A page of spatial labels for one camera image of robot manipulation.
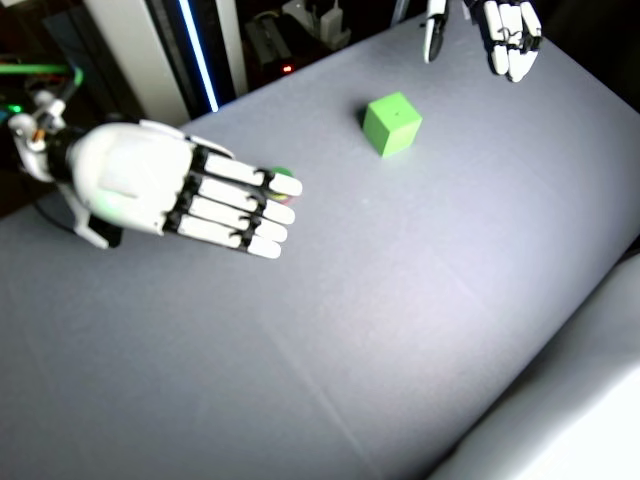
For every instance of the small multicoloured toy ball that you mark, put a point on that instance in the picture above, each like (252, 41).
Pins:
(281, 171)

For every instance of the white upright column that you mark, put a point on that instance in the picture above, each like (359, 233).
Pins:
(130, 50)

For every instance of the blue light strip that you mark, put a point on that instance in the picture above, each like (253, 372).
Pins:
(200, 55)

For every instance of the black box with red light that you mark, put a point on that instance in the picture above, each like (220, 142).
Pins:
(280, 67)

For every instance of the grey table cloth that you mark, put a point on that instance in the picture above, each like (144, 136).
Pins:
(300, 325)

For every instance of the white power adapter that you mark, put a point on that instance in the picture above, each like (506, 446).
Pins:
(330, 17)

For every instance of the green foam cube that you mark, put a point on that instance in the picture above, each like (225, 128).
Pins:
(392, 125)

